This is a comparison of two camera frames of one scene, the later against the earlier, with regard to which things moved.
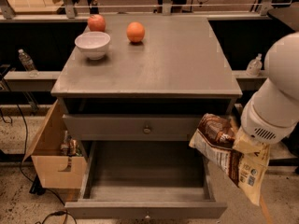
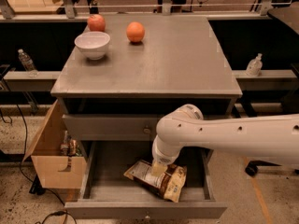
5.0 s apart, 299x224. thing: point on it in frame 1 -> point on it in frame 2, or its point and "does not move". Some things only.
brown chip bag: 215,137 -> 168,185
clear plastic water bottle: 28,63 does not move
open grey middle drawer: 147,179 does not move
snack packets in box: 70,147 does not move
